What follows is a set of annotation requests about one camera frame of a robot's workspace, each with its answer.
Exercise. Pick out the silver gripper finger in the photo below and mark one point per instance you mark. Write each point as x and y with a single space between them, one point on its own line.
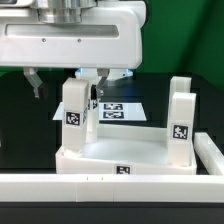
39 87
96 89

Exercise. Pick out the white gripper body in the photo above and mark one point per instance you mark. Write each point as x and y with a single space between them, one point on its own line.
71 34

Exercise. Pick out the white desk top tray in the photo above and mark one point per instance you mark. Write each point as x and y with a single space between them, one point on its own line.
121 149

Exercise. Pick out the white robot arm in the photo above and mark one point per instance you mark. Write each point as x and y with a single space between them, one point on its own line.
71 34

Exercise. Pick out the white fiducial marker plate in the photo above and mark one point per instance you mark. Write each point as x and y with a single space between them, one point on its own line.
111 111

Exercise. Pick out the white L-shaped obstacle fence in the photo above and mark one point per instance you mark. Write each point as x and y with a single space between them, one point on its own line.
207 185

